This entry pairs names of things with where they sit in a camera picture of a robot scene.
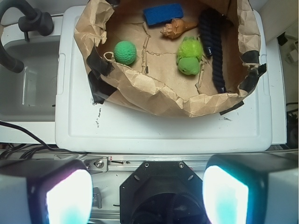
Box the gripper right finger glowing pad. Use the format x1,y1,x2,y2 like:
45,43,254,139
202,154,299,224

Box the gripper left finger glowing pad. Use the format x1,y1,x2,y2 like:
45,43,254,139
0,159,93,224

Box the green dimpled ball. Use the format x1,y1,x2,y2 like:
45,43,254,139
114,41,137,65

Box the white plastic cooler lid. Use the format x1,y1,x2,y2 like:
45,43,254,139
55,6,272,154

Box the crumpled brown paper bag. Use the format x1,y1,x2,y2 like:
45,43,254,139
74,0,266,118

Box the green fuzzy plush toy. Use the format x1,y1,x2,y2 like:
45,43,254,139
177,36,204,75

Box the black faucet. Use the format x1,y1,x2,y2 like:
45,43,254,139
0,0,54,73

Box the tan seashell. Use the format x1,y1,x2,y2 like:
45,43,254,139
160,18,198,39

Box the blue sponge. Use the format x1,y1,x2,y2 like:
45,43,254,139
143,3,184,26

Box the aluminium frame rail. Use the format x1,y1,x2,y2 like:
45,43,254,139
53,153,299,173

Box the black cable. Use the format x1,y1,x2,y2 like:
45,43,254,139
0,120,87,154

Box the dark navy rope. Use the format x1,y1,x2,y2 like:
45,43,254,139
199,8,227,93

